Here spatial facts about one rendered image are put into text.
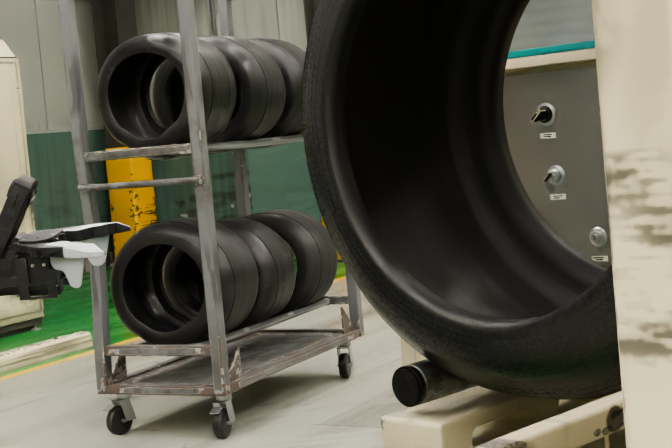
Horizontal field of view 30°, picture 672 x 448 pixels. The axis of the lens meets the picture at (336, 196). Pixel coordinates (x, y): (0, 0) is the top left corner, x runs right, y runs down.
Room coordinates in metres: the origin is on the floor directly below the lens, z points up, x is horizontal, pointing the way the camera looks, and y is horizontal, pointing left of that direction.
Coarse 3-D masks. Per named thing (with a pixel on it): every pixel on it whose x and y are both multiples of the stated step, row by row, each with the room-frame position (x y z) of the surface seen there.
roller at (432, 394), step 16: (400, 368) 1.33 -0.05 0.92; (416, 368) 1.33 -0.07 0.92; (432, 368) 1.34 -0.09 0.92; (400, 384) 1.33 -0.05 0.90; (416, 384) 1.31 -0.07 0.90; (432, 384) 1.32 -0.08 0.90; (448, 384) 1.34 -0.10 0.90; (464, 384) 1.36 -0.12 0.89; (400, 400) 1.33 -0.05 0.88; (416, 400) 1.32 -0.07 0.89; (432, 400) 1.34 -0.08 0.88
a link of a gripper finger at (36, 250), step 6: (24, 246) 1.67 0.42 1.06; (30, 246) 1.66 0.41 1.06; (36, 246) 1.66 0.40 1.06; (42, 246) 1.65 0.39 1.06; (48, 246) 1.65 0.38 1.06; (54, 246) 1.65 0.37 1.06; (60, 246) 1.64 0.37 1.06; (24, 252) 1.67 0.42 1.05; (30, 252) 1.66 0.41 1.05; (36, 252) 1.65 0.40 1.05; (42, 252) 1.65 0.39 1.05; (48, 252) 1.64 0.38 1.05; (54, 252) 1.65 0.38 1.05; (60, 252) 1.64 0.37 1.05
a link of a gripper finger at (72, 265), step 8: (64, 248) 1.64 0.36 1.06; (72, 248) 1.63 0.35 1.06; (80, 248) 1.63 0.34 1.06; (88, 248) 1.63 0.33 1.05; (96, 248) 1.63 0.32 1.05; (64, 256) 1.64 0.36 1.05; (72, 256) 1.63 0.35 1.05; (80, 256) 1.63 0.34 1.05; (88, 256) 1.63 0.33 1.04; (96, 256) 1.63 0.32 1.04; (56, 264) 1.67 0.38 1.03; (64, 264) 1.66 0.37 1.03; (72, 264) 1.65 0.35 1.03; (80, 264) 1.64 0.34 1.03; (64, 272) 1.66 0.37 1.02; (72, 272) 1.65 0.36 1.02; (80, 272) 1.64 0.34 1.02; (72, 280) 1.65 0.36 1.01; (80, 280) 1.64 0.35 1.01
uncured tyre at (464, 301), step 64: (320, 0) 1.36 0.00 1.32; (384, 0) 1.47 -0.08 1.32; (448, 0) 1.54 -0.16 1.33; (512, 0) 1.52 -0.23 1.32; (320, 64) 1.36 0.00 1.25; (384, 64) 1.51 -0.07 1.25; (448, 64) 1.57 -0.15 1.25; (320, 128) 1.37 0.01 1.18; (384, 128) 1.52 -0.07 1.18; (448, 128) 1.58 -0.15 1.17; (320, 192) 1.38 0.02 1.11; (384, 192) 1.50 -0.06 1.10; (448, 192) 1.56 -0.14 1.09; (512, 192) 1.54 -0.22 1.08; (384, 256) 1.32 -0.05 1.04; (448, 256) 1.50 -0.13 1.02; (512, 256) 1.53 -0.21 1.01; (576, 256) 1.49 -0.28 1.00; (384, 320) 1.37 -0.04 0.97; (448, 320) 1.25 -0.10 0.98; (512, 320) 1.21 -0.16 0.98; (576, 320) 1.14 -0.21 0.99; (512, 384) 1.23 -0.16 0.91; (576, 384) 1.18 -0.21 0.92
